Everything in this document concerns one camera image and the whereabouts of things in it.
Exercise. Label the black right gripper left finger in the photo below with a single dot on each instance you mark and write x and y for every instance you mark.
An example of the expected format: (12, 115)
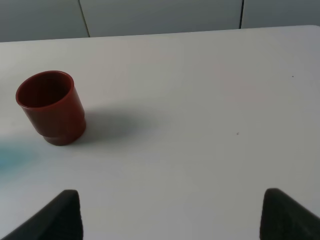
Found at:
(60, 219)

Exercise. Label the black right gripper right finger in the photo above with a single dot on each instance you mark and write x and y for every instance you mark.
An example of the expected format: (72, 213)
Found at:
(283, 218)

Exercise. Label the red plastic cup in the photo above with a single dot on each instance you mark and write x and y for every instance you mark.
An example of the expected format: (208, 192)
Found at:
(51, 102)

